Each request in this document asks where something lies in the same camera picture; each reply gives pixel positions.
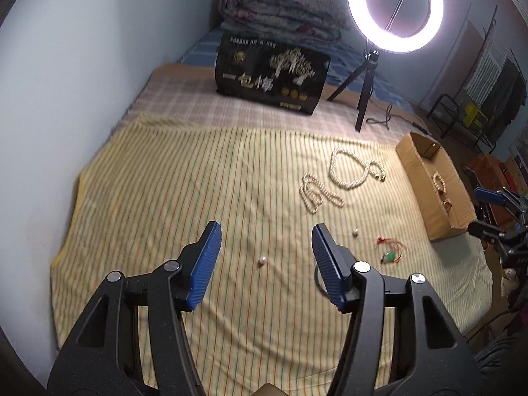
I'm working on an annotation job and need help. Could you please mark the black printed bag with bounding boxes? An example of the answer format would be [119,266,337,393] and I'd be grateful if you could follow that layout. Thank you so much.
[214,33,331,115]

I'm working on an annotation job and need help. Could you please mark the black metal stand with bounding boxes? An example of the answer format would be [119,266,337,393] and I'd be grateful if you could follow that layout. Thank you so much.
[427,93,496,153]

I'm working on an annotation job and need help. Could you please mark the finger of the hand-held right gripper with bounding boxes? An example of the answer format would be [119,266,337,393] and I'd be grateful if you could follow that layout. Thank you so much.
[468,220,528,258]
[474,186,528,217]

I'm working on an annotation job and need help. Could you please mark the thin pearl necklace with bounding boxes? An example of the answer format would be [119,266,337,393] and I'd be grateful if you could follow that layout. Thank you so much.
[300,173,345,215]

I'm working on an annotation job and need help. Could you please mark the beige plaid sheet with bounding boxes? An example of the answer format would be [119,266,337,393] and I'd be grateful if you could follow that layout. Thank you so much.
[119,64,430,149]

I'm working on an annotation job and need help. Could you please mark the striped towel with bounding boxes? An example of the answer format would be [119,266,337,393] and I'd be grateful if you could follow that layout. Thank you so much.
[464,45,510,100]

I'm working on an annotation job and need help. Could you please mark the orange covered box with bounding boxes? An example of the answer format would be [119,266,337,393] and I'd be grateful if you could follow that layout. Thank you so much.
[464,154,508,182]

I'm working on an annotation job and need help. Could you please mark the black power cable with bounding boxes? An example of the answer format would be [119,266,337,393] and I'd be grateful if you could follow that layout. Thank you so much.
[365,105,430,133]

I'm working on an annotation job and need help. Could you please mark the dark hanging clothes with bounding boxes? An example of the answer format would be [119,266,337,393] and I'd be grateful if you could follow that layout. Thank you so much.
[487,58,528,133]

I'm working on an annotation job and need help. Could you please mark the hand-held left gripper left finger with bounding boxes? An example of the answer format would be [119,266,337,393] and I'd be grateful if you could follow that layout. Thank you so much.
[47,221,223,396]

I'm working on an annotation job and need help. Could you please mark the black clothes rack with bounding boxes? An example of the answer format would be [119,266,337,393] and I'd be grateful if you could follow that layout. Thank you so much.
[466,2,528,151]

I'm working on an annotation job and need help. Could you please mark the thick pearl necklace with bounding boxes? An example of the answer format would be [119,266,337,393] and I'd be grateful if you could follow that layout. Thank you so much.
[329,146,387,192]

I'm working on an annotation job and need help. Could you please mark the white ring light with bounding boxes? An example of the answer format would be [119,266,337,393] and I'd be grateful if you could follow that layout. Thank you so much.
[346,0,444,54]

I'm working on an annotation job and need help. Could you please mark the yellow box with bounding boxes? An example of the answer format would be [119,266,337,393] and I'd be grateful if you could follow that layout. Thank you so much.
[462,101,485,126]

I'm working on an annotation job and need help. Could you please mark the folded floral quilt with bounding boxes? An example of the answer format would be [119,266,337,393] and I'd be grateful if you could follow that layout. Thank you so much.
[217,0,343,43]

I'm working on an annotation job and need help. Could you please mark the yellow striped cloth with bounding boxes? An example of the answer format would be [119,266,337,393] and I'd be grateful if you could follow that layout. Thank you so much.
[49,111,493,396]

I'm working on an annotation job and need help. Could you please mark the green pendant with red cord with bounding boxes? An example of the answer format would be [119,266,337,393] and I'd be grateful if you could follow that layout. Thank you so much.
[375,236,408,265]

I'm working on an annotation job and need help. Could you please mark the tall beige board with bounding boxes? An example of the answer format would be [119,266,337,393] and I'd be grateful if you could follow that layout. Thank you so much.
[451,18,485,91]

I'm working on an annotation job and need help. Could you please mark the cardboard box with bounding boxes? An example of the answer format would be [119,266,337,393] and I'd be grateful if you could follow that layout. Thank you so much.
[395,131,479,243]

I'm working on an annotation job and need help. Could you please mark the black tripod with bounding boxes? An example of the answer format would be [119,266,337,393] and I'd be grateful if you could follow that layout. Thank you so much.
[327,50,382,133]

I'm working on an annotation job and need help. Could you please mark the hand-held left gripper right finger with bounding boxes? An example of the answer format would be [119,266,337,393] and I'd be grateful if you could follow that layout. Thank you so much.
[311,223,502,396]

